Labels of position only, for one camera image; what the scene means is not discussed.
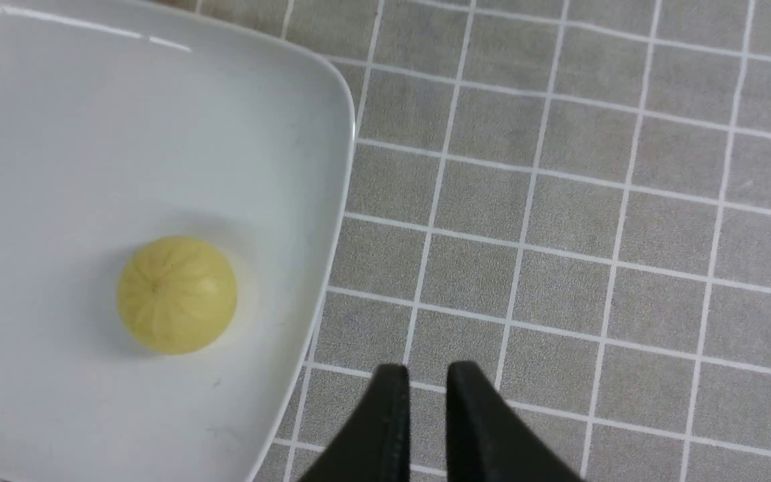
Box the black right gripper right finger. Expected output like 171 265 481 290
446 361 581 481

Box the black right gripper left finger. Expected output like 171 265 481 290
301 364 411 481

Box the yellow steamed bun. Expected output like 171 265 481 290
116 237 238 355

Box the white square plate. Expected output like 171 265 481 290
0 1 355 481

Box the grey checked tablecloth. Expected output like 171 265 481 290
171 1 771 481

